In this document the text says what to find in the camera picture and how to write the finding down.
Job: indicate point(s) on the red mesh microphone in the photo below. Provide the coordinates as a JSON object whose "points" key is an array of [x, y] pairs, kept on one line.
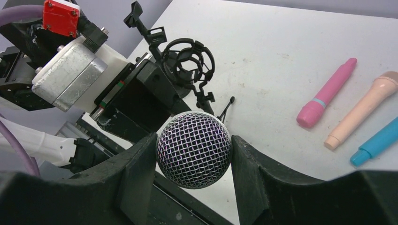
{"points": [[194, 150]]}

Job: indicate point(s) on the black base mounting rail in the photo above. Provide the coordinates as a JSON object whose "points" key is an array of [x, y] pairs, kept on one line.
{"points": [[169, 204]]}

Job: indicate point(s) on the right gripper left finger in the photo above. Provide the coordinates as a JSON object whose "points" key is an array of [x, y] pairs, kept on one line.
{"points": [[114, 192]]}

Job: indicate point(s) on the pink microphone black stand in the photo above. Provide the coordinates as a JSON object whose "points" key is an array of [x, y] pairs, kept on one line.
{"points": [[154, 38]]}

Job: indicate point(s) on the black tripod shock-mount stand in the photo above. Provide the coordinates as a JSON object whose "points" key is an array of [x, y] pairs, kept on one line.
{"points": [[190, 65]]}

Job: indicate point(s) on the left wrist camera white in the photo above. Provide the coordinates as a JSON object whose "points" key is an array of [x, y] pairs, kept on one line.
{"points": [[82, 72]]}

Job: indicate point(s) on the beige microphone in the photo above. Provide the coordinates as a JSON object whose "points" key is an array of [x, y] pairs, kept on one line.
{"points": [[381, 88]]}

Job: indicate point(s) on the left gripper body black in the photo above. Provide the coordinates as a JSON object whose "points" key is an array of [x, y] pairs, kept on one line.
{"points": [[138, 101]]}

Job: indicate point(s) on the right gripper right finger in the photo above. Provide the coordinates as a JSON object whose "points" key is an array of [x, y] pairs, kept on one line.
{"points": [[270, 193]]}

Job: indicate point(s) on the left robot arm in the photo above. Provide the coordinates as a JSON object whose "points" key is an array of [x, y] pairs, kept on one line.
{"points": [[21, 22]]}

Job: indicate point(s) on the teal microphone black stand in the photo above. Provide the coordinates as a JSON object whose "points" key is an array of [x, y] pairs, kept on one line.
{"points": [[132, 20]]}

